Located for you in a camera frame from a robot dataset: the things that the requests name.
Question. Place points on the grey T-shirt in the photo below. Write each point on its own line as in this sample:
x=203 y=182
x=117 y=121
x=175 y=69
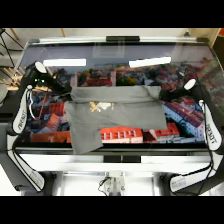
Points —
x=116 y=113

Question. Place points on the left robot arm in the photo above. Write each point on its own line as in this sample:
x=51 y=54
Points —
x=19 y=114

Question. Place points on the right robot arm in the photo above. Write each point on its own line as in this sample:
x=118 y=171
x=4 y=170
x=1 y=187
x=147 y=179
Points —
x=210 y=134

